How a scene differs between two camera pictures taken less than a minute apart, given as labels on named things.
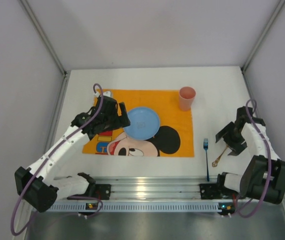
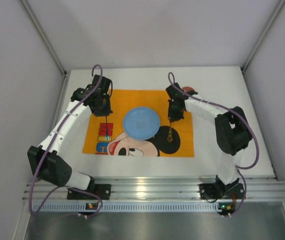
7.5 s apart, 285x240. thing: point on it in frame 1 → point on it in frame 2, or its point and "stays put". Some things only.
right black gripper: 231,138 → 173,117
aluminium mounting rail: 147,188 stays put
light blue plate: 144,123 stays put
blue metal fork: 205,145 → 107,136
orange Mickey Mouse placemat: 174,138 stays put
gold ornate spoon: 214,163 → 170,137
